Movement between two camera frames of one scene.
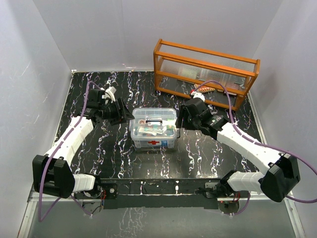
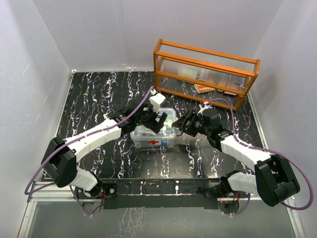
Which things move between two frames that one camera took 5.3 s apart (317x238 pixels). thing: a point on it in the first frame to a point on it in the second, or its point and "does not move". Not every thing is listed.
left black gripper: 125,114 to 158,125
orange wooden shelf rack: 222,79 does not move
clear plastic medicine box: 154,127 does not move
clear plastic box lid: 153,123 does not move
